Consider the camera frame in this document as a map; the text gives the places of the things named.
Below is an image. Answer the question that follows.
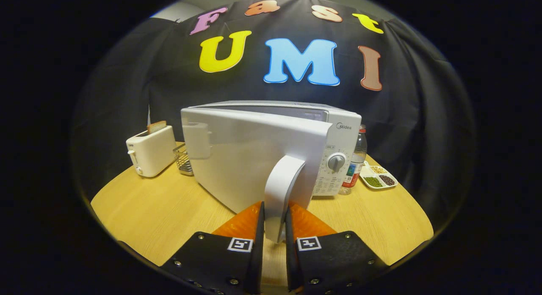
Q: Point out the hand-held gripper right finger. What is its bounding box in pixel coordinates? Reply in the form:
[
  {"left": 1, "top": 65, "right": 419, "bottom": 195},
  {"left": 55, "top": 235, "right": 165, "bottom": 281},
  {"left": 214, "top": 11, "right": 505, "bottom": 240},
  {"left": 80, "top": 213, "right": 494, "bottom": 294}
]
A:
[{"left": 285, "top": 201, "right": 390, "bottom": 295}]

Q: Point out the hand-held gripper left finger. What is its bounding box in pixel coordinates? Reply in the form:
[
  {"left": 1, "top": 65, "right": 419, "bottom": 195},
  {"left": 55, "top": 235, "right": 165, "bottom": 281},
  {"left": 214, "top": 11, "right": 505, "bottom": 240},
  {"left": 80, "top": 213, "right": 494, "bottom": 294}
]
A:
[{"left": 160, "top": 201, "right": 265, "bottom": 295}]

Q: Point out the white toaster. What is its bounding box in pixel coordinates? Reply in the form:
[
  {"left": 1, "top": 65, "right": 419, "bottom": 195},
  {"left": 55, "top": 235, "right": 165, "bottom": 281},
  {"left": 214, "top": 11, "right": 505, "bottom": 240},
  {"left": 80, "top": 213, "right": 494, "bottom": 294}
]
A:
[{"left": 126, "top": 125, "right": 177, "bottom": 178}]

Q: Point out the white divided dish of beans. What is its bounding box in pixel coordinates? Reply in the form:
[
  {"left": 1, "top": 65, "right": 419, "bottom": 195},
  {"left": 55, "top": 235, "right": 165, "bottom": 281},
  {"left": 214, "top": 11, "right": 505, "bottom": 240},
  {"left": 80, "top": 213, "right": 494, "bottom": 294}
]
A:
[{"left": 359, "top": 161, "right": 398, "bottom": 190}]

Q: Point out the black backdrop cloth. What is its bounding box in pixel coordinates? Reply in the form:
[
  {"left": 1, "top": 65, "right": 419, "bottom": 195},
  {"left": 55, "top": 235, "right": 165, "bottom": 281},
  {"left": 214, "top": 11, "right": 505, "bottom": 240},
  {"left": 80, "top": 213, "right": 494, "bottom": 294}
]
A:
[{"left": 72, "top": 0, "right": 477, "bottom": 228}]

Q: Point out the clear plastic water bottle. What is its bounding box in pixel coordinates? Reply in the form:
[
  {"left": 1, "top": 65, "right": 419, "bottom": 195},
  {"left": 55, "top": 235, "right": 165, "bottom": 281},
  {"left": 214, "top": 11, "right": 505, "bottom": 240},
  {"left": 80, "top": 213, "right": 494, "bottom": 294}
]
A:
[{"left": 339, "top": 124, "right": 368, "bottom": 196}]

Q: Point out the white microwave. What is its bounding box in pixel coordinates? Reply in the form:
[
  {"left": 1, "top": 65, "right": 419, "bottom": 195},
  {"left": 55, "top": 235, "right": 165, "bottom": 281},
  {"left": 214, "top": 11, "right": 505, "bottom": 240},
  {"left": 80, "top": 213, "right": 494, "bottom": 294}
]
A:
[{"left": 180, "top": 100, "right": 362, "bottom": 244}]

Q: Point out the wire mesh holder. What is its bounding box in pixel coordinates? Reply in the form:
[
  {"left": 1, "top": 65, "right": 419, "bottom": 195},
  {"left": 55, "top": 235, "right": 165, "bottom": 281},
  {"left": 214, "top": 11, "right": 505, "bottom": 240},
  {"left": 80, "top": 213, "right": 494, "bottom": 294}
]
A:
[{"left": 173, "top": 143, "right": 194, "bottom": 176}]

